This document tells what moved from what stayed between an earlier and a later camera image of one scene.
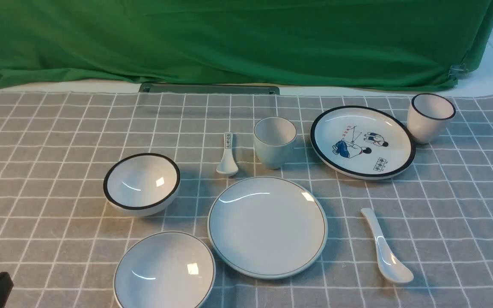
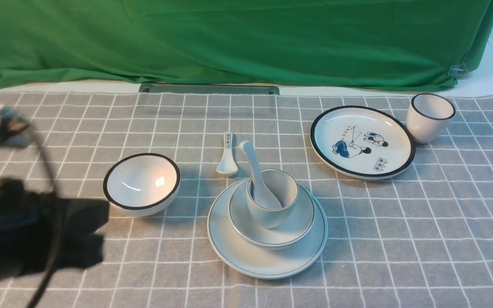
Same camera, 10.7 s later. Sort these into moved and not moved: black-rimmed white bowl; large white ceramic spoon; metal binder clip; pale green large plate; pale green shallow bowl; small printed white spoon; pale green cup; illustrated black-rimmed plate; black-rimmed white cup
Moved: pale green cup; large white ceramic spoon; pale green shallow bowl
Not moved: black-rimmed white bowl; pale green large plate; illustrated black-rimmed plate; small printed white spoon; black-rimmed white cup; metal binder clip
